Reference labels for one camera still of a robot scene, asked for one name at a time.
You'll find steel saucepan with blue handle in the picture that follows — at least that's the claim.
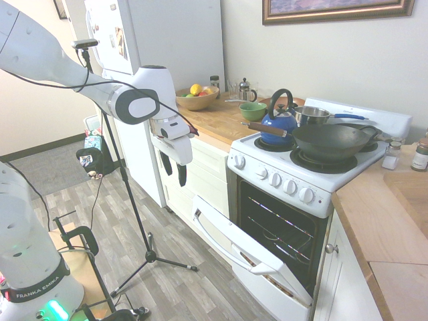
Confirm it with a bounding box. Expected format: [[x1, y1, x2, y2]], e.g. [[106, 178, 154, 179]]
[[293, 106, 370, 128]]

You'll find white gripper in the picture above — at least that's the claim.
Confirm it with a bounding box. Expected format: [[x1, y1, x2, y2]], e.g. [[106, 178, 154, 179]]
[[150, 117, 195, 188]]

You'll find spice jar with copper lid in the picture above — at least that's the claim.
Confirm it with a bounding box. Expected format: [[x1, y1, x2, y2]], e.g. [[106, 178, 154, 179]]
[[410, 138, 428, 173]]

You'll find black clamp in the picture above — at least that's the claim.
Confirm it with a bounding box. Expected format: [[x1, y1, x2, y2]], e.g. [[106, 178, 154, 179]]
[[52, 215, 100, 257]]

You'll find black camera tripod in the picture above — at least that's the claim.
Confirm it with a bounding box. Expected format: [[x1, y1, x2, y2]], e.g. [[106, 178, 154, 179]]
[[78, 48, 199, 298]]

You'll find white oven door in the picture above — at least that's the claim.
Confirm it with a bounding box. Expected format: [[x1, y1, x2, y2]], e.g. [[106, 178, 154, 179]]
[[191, 195, 314, 307]]

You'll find glass French press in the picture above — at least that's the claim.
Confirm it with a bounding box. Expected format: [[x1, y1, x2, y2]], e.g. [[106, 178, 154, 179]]
[[238, 77, 258, 103]]

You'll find white cabinet with knob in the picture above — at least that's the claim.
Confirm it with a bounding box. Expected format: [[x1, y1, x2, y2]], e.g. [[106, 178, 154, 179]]
[[312, 210, 385, 321]]

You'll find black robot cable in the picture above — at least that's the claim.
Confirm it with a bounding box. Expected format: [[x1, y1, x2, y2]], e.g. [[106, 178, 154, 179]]
[[0, 49, 199, 136]]

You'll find wooden fruit bowl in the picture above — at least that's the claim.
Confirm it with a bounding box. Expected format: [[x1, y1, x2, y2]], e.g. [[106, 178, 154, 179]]
[[175, 86, 221, 112]]

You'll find blue kettle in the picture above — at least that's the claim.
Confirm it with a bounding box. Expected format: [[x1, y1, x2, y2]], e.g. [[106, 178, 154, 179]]
[[260, 88, 298, 146]]

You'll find black wok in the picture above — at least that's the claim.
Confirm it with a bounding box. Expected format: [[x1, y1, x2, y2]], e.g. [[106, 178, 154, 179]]
[[240, 121, 388, 164]]

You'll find white drawer cabinet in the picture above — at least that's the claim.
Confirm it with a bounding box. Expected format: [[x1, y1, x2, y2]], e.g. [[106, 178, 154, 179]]
[[154, 136, 231, 223]]

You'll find white refrigerator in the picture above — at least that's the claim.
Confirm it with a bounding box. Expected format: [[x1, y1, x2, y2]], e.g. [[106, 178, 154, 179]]
[[83, 0, 227, 209]]

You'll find black backpack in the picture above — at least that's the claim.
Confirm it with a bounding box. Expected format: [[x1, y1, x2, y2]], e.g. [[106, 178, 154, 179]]
[[76, 134, 116, 181]]

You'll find framed picture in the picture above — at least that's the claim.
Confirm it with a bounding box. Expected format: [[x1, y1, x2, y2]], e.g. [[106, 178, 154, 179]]
[[261, 0, 416, 26]]

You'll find black stereo camera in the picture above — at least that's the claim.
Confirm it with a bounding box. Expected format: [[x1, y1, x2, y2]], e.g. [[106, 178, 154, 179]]
[[72, 39, 100, 50]]

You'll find salt shaker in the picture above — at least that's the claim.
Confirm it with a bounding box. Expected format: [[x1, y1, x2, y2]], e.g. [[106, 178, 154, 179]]
[[381, 140, 403, 171]]

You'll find green ceramic bowl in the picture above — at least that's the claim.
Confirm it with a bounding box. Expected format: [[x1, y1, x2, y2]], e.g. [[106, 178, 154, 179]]
[[238, 102, 268, 122]]

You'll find white electric stove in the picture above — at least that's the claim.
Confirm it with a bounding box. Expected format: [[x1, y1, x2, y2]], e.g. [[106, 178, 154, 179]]
[[226, 97, 413, 321]]

